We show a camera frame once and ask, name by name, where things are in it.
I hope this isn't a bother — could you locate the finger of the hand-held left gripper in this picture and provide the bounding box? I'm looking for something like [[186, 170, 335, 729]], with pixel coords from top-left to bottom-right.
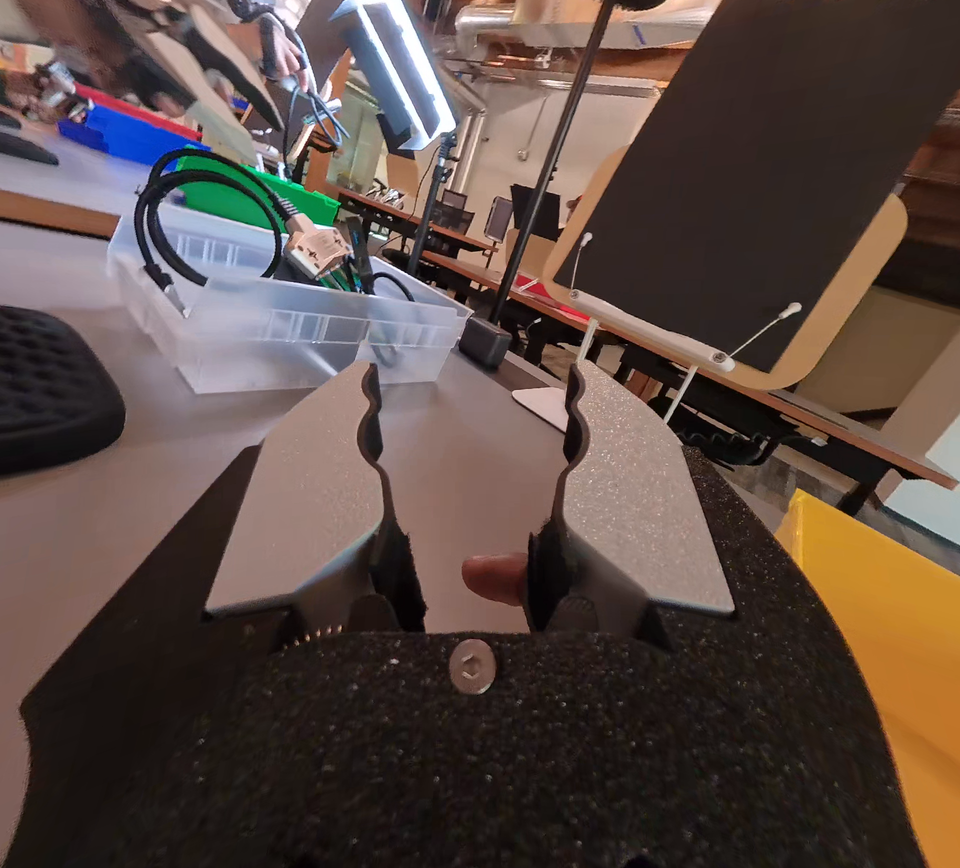
[[142, 28, 261, 160], [183, 4, 288, 134]]

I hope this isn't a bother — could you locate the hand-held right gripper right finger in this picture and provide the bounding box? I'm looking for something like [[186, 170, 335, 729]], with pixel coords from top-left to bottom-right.
[[526, 360, 738, 633]]

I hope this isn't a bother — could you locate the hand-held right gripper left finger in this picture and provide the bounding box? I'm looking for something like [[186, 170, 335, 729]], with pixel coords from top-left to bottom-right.
[[204, 359, 426, 635]]

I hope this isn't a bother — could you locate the green plastic bin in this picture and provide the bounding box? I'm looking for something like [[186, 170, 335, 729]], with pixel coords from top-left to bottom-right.
[[174, 159, 342, 233]]

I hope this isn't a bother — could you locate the thick black braided switch cable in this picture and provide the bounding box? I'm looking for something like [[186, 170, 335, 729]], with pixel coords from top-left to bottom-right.
[[133, 148, 295, 319]]

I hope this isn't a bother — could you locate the clear plastic bin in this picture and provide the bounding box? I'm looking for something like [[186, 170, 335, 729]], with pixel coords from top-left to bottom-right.
[[107, 202, 474, 395]]

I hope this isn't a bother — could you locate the person's right hand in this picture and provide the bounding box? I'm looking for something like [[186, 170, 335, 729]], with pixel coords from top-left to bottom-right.
[[461, 551, 530, 608]]

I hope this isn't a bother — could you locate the red plastic bin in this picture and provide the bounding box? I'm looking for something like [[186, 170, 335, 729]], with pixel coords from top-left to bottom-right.
[[73, 84, 204, 142]]

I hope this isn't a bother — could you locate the blue storage bin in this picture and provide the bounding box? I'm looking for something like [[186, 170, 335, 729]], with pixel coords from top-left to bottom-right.
[[58, 101, 213, 169]]

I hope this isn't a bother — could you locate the LED light panel on stand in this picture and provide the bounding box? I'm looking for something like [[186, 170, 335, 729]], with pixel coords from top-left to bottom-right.
[[330, 0, 462, 277]]

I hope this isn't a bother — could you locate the yellow plastic bin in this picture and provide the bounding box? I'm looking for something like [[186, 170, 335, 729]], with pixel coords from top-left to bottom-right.
[[774, 489, 960, 868]]

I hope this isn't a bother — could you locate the black bumpy wrist rest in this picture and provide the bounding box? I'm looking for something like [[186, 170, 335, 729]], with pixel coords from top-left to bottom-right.
[[0, 305, 127, 477]]

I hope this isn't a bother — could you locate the black board on white stand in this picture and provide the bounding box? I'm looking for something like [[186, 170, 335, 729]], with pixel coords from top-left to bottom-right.
[[512, 0, 960, 434]]

